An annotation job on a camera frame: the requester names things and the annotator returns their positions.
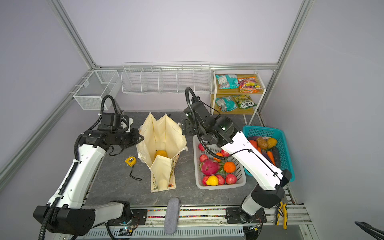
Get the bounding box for cream floral tote bag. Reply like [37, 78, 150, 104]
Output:
[137, 114, 188, 193]

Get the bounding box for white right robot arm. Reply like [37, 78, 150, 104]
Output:
[181, 117, 292, 225]

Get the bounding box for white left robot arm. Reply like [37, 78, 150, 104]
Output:
[33, 95, 144, 240]

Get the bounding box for teal snack bag lower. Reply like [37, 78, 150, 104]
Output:
[215, 96, 238, 113]

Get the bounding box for teal snack bag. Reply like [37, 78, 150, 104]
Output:
[216, 74, 239, 90]
[215, 96, 238, 113]

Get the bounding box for green Fox's candy bag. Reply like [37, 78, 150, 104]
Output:
[232, 95, 256, 110]

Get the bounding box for teal snack bag upper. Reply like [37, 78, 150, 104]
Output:
[216, 74, 239, 90]

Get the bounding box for colourful snack bag upper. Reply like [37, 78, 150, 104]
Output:
[238, 76, 263, 94]

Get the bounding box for red apple back left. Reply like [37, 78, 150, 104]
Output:
[198, 144, 206, 152]

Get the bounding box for red apple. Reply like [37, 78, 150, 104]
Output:
[226, 174, 238, 185]
[199, 154, 209, 163]
[216, 175, 226, 186]
[198, 144, 206, 152]
[202, 176, 209, 186]
[221, 150, 231, 158]

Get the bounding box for yellow tape measure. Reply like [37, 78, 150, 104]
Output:
[125, 156, 142, 181]

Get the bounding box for red apple middle left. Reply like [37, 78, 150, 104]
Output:
[199, 154, 209, 163]

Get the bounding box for small orange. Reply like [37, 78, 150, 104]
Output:
[214, 153, 224, 162]

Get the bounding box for pink dragon fruit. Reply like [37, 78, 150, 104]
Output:
[200, 160, 220, 176]

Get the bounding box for red apple back right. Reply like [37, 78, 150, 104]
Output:
[221, 150, 231, 158]

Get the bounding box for white plastic basket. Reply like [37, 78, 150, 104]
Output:
[193, 137, 247, 190]

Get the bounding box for red apple front left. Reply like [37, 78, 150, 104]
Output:
[202, 176, 209, 186]

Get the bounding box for white two-tier wooden shelf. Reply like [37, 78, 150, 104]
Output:
[211, 71, 267, 125]

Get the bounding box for red apple centre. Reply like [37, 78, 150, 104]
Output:
[216, 175, 226, 186]

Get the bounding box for red apple front right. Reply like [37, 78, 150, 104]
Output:
[226, 174, 238, 185]

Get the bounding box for red tomato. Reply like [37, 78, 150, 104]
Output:
[249, 140, 258, 149]

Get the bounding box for brown potato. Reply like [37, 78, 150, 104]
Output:
[256, 137, 269, 150]

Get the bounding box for purple eggplant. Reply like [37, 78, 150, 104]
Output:
[262, 149, 272, 164]

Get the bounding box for yellow mango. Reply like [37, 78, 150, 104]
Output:
[266, 138, 278, 149]

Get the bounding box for orange carrot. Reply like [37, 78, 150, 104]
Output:
[267, 151, 276, 166]

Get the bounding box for dark cucumber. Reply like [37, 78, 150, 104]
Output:
[272, 147, 281, 168]

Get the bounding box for grey padded cylinder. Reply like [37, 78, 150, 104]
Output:
[164, 197, 181, 235]

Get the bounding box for teal plastic basket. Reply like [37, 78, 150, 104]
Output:
[243, 126, 296, 182]

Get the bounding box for yellow black pliers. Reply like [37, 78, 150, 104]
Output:
[275, 202, 288, 230]

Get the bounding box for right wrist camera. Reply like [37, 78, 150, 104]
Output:
[184, 102, 212, 124]

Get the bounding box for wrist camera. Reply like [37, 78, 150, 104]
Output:
[98, 113, 129, 133]
[184, 102, 212, 124]

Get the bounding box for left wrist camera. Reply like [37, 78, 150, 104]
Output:
[98, 113, 129, 133]

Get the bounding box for white wire wall rack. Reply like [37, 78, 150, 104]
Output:
[121, 62, 213, 94]

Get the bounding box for white wire cube basket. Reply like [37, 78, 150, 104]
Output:
[73, 70, 122, 111]

